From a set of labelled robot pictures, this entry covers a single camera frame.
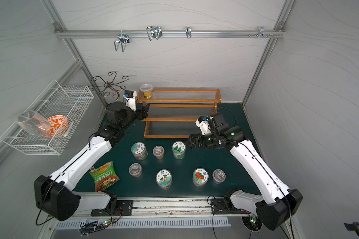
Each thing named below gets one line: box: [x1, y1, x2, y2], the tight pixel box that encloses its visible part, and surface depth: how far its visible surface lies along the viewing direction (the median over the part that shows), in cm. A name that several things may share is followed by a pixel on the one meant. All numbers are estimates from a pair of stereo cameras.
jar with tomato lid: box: [192, 167, 209, 189], surface depth 78 cm
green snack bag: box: [89, 160, 121, 193], surface depth 81 cm
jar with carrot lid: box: [155, 168, 173, 191], surface depth 78 cm
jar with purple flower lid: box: [130, 141, 149, 161], surface depth 88 cm
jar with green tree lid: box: [172, 140, 186, 160], surface depth 89 cm
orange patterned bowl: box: [38, 115, 69, 138], surface depth 68 cm
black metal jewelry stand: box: [88, 71, 130, 102], surface depth 92 cm
